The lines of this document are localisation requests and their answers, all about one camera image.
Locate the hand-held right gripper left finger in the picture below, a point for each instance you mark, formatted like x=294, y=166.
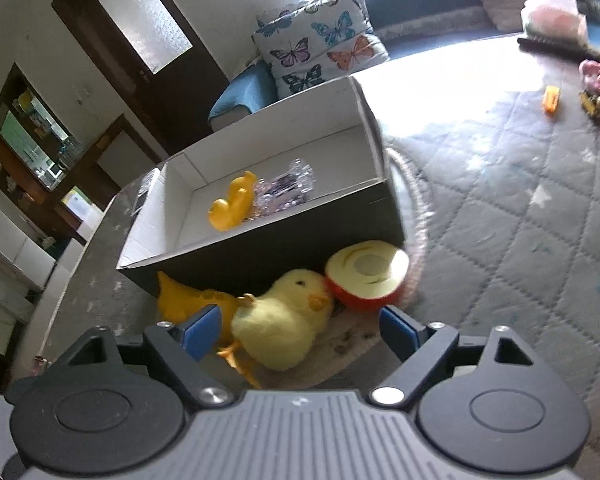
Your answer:
x=202, y=331

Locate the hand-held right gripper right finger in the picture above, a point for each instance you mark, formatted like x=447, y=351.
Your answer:
x=397, y=330

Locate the yellow duck toy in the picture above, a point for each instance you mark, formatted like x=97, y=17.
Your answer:
x=190, y=300
x=230, y=205

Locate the red toy apple half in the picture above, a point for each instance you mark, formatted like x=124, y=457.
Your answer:
x=365, y=266

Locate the yellow plush chick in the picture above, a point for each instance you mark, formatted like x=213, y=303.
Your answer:
x=275, y=325

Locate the black cardboard box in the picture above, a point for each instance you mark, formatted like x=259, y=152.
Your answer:
x=330, y=160

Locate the grey quilted star table cover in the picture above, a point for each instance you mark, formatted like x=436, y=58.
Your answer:
x=505, y=260

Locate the white low cabinet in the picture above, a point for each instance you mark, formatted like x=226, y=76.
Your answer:
x=15, y=255

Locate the dark wooden display cabinet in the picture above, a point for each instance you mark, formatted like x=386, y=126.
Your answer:
x=35, y=170

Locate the small orange block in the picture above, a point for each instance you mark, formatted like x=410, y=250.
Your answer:
x=552, y=101

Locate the dark wooden door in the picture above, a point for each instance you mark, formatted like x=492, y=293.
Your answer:
x=145, y=45

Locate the small brown trinket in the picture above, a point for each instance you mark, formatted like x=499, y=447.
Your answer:
x=597, y=105

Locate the black stick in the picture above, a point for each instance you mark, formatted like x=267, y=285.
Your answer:
x=555, y=46

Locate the blue sofa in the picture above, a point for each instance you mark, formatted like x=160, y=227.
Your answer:
x=430, y=5

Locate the tissue packet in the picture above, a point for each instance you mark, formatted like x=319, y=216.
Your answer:
x=552, y=17

